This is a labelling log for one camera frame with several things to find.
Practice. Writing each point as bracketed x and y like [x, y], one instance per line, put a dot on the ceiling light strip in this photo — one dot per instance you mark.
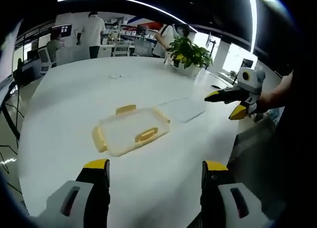
[123, 1]
[253, 19]

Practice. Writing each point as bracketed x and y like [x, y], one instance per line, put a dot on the small clear bottle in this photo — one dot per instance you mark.
[168, 59]

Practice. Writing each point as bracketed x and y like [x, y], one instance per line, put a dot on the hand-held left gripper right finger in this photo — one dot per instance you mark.
[223, 200]

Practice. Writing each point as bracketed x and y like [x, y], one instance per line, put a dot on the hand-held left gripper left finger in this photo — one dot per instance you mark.
[74, 203]

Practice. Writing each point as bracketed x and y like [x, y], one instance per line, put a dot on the small black flat object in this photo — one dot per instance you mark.
[215, 86]

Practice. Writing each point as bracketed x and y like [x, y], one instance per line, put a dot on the black tripod stand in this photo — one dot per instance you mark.
[10, 106]

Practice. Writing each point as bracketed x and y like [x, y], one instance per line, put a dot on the small green plant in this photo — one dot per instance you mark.
[232, 74]

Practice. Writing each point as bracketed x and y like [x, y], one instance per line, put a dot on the white office chair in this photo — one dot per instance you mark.
[44, 59]
[121, 48]

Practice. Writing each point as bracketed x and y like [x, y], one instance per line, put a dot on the green potted plant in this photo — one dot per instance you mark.
[189, 53]

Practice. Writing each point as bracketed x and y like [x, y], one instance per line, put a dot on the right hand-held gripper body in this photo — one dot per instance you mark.
[253, 84]

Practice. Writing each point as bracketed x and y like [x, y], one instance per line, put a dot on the clear plastic lid yellow buckles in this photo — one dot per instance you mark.
[131, 131]

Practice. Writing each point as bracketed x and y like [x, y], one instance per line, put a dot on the grey mesh chair back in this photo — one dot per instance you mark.
[257, 163]

